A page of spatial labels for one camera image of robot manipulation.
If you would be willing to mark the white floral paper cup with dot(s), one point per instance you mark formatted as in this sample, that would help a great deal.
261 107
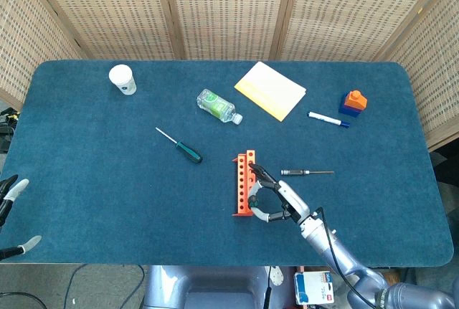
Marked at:
123 79

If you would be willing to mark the white marker with blue cap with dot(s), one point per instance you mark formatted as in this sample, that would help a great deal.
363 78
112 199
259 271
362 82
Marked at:
326 119

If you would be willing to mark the yellow and white notepad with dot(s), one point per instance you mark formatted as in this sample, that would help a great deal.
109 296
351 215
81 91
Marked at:
269 88

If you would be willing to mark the white and blue box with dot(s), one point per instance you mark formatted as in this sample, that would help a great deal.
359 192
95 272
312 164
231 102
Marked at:
312 287

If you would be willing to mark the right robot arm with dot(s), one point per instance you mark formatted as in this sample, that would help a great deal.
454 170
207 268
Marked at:
322 241

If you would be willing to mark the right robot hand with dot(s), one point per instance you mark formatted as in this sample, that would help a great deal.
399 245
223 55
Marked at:
292 198

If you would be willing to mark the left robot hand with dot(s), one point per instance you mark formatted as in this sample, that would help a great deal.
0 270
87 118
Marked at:
16 185

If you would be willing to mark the thick green black screwdriver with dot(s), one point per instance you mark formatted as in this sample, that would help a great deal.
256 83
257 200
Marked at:
254 201

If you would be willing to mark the blue felt table cover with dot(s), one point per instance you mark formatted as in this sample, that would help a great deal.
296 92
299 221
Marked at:
107 180

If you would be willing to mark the orange test tube rack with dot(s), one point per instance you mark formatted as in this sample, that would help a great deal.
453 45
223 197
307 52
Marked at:
242 187

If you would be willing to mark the orange purple blue stacked toy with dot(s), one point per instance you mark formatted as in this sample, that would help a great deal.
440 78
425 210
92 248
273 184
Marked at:
355 103

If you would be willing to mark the black silver precision screwdriver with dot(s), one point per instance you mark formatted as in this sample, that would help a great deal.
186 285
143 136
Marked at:
294 172

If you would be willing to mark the clear bottle with green label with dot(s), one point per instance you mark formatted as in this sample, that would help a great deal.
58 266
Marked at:
215 104

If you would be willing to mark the slim green black screwdriver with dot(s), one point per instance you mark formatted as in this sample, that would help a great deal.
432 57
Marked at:
190 155

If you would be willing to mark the grey-blue robot torso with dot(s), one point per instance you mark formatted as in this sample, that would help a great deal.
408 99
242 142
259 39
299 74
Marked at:
215 287

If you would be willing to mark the woven wooden folding screen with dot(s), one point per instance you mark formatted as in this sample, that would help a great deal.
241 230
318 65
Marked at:
229 8

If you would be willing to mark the black equipment with yellow tag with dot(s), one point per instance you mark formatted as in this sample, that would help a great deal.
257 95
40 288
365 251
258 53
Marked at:
5 133

